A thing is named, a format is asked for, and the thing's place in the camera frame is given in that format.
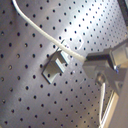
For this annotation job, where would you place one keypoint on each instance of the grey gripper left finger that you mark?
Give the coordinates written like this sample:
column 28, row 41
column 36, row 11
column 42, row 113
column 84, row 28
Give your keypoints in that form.
column 106, row 54

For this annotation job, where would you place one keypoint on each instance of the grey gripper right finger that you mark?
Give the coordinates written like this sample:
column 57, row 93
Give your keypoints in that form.
column 101, row 72

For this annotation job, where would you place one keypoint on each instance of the grey cable clip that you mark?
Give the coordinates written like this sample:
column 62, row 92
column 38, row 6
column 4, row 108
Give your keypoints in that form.
column 55, row 65

